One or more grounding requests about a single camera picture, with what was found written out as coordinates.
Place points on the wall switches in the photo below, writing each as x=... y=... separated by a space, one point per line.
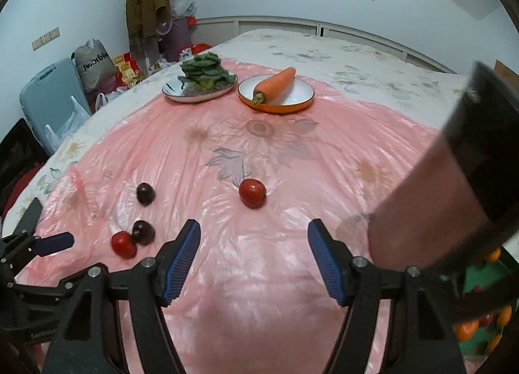
x=45 y=37

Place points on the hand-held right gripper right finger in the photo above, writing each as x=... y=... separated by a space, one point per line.
x=326 y=260

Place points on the purple bin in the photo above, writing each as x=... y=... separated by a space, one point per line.
x=180 y=35

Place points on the carrot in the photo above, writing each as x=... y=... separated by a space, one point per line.
x=275 y=84

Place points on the pink plastic sheet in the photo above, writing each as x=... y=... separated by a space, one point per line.
x=259 y=147

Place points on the floral blanket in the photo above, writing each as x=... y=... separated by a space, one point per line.
x=324 y=58

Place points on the orange-rimmed white plate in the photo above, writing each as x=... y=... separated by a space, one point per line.
x=300 y=96

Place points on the clear plastic bag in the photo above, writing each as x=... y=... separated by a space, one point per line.
x=71 y=125

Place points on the white bed frame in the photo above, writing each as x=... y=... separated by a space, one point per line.
x=284 y=25

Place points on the brown coat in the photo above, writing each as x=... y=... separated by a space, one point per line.
x=146 y=1

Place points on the wooden headboard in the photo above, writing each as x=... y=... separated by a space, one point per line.
x=505 y=68

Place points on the black brown cylindrical canister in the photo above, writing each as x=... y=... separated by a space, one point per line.
x=425 y=216

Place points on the green tray box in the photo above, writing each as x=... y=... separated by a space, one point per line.
x=474 y=276

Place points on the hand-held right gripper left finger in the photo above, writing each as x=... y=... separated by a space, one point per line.
x=180 y=260

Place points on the dark plum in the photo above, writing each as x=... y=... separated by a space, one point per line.
x=145 y=194
x=144 y=232

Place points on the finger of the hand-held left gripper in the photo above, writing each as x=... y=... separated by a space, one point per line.
x=30 y=216
x=52 y=243

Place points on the grey bag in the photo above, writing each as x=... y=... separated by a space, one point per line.
x=94 y=64

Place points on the light blue storage box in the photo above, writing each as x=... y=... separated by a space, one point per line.
x=48 y=98

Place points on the red bag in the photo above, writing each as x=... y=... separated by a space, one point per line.
x=196 y=50

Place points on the red tomato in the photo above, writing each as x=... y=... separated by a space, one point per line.
x=485 y=320
x=252 y=193
x=123 y=245

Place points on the red yellow box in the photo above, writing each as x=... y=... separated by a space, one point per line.
x=126 y=70

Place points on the red cloth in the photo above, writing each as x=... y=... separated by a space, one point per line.
x=20 y=187

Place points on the green leafy vegetable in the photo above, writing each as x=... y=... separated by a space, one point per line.
x=206 y=70

